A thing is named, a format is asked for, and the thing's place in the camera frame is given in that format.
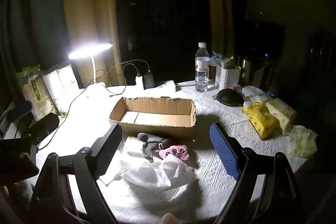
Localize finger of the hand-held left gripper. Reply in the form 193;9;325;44
25;112;61;146
0;133;40;185

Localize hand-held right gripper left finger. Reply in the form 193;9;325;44
29;123;124;224

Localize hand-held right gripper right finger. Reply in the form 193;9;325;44
209;122;307;224

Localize grey sock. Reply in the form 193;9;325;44
137;132;172;162

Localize pink plush toy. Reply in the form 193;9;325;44
157;144;190;162

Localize brown cardboard box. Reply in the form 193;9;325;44
109;97;197;140

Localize person's right hand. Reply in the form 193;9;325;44
161;214;181;224

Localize white embossed tablecloth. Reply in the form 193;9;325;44
34;81;313;223

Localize small white packet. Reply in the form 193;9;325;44
122;136;147;157

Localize green white paper cup pack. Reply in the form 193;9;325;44
15;64;57;119

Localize yellow tissue packet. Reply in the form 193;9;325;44
241;104;281;140

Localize black round pouch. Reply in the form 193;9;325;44
217;89;244;108

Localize white paper napkin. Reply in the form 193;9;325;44
120;154;198;191

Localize white wrapped packets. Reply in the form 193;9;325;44
241;85;267;107

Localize pale yellow tissue pack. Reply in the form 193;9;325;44
266;98;298;135

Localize white perforated basket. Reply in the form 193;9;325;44
215;58;242;90

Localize white charger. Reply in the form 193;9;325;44
135;74;145;90

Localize crumpled pale plastic bag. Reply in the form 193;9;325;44
289;125;318;159

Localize white desk lamp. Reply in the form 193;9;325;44
68;42;114;98

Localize black charger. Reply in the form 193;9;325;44
143;72;154;89

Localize steel cup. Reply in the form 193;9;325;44
238;55;264;86

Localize white blue tissue box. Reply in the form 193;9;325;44
154;80;177;93

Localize clear plastic water bottle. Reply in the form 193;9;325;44
195;42;210;93

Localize blue plastic bag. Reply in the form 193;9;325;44
210;51;226;65

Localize yellow curtain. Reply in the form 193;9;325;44
202;0;235;58
64;0;124;88

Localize black lamp cable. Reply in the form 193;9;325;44
38;68;128;151

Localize black charger cable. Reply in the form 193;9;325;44
123;59;152;83

